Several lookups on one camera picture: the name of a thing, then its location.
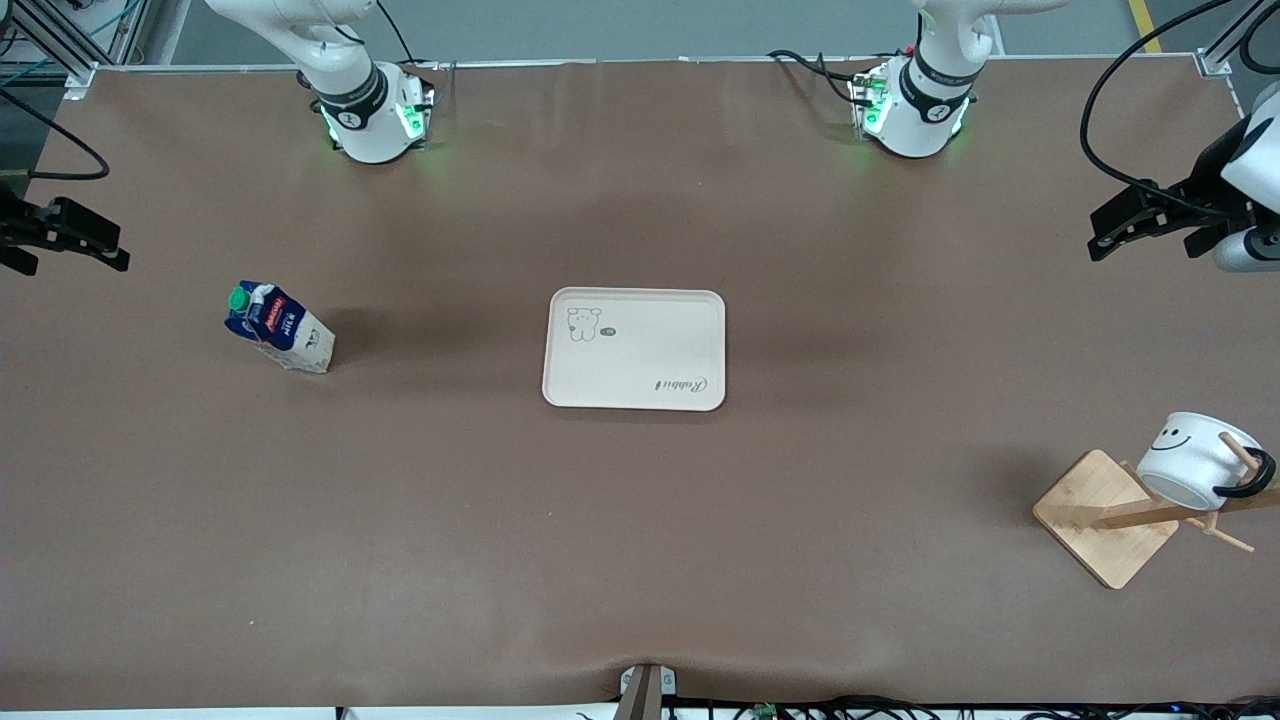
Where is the aluminium frame post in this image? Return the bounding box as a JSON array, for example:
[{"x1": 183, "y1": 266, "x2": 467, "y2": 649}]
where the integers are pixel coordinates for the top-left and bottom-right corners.
[
  {"x1": 0, "y1": 0, "x2": 151, "y2": 101},
  {"x1": 1195, "y1": 0, "x2": 1280, "y2": 79}
]

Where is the wooden mug stand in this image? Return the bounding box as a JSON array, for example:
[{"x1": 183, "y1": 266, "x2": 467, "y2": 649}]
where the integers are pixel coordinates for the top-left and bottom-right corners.
[{"x1": 1033, "y1": 432, "x2": 1280, "y2": 591}]

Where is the blue white milk carton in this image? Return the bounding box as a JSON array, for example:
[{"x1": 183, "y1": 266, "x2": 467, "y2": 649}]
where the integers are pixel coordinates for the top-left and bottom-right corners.
[{"x1": 224, "y1": 280, "x2": 336, "y2": 375}]

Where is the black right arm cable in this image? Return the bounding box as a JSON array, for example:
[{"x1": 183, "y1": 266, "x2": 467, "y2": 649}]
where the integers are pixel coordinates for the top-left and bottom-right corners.
[{"x1": 0, "y1": 88, "x2": 110, "y2": 184}]

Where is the cream rabbit print tray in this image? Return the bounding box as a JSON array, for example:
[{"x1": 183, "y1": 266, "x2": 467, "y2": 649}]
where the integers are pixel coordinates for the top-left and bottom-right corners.
[{"x1": 541, "y1": 287, "x2": 727, "y2": 412}]

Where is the black base cable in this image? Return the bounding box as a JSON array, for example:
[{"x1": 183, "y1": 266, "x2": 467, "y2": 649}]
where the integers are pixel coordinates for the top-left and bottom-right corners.
[
  {"x1": 375, "y1": 0, "x2": 419, "y2": 69},
  {"x1": 767, "y1": 48, "x2": 869, "y2": 103}
]

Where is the grey metal clamp bracket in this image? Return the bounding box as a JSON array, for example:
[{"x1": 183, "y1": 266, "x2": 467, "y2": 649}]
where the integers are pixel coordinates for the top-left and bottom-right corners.
[{"x1": 618, "y1": 663, "x2": 679, "y2": 720}]

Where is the white smiley face cup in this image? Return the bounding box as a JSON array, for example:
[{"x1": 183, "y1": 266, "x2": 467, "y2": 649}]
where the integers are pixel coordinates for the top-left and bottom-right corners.
[{"x1": 1135, "y1": 412, "x2": 1277, "y2": 511}]

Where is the brown table mat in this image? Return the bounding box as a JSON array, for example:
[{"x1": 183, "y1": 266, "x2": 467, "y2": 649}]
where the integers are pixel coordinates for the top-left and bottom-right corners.
[{"x1": 0, "y1": 55, "x2": 1280, "y2": 713}]

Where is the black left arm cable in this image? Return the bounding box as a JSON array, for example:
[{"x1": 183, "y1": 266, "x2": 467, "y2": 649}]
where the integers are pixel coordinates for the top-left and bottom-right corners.
[{"x1": 1080, "y1": 0, "x2": 1280, "y2": 219}]

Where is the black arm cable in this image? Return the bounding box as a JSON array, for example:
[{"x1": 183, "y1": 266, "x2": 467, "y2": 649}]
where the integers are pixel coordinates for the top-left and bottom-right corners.
[
  {"x1": 1080, "y1": 0, "x2": 1280, "y2": 219},
  {"x1": 0, "y1": 88, "x2": 110, "y2": 184}
]

